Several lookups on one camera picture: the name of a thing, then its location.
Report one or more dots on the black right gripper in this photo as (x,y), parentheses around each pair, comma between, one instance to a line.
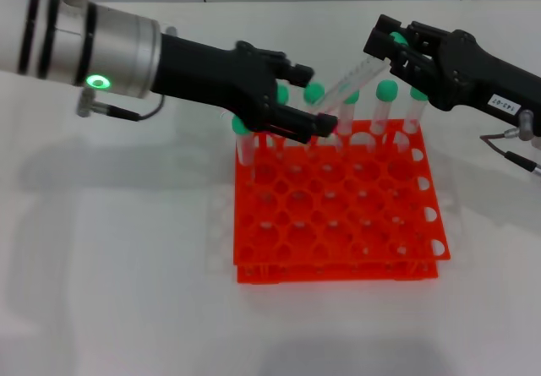
(469,76)

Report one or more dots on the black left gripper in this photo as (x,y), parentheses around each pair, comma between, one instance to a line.
(211,76)

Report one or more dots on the clear tube green cap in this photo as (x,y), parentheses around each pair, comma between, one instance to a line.
(387,90)
(416,94)
(313,92)
(245,152)
(351,82)
(347,118)
(283,95)

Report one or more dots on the orange test tube rack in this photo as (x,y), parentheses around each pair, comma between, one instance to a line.
(338,207)

